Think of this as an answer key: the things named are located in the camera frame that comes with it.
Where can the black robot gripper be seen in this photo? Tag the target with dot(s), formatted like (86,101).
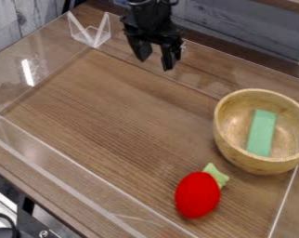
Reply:
(149,26)

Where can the green rectangular block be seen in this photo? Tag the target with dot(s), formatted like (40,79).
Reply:
(260,137)

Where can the brown wooden bowl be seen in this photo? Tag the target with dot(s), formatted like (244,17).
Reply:
(232,120)

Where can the red plush strawberry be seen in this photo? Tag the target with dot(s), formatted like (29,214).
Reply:
(197,192)

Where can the black metal table clamp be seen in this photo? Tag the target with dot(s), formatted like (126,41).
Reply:
(30,228)

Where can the clear acrylic corner bracket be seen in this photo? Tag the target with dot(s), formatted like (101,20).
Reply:
(92,36)

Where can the clear acrylic tray wall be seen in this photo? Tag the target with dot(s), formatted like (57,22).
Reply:
(97,209)

